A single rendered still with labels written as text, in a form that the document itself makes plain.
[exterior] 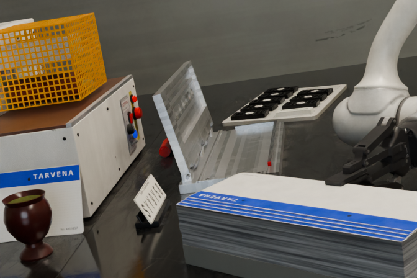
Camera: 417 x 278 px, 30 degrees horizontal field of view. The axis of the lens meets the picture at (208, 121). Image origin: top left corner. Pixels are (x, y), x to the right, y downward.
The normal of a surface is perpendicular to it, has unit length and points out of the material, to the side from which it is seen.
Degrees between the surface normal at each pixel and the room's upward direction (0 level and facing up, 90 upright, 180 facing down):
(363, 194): 0
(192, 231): 90
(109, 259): 0
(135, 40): 90
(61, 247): 0
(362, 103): 65
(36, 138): 90
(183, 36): 90
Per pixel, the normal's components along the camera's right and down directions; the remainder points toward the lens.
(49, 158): -0.11, 0.22
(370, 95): -0.58, -0.20
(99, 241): -0.16, -0.97
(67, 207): -0.23, -0.13
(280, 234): -0.69, 0.26
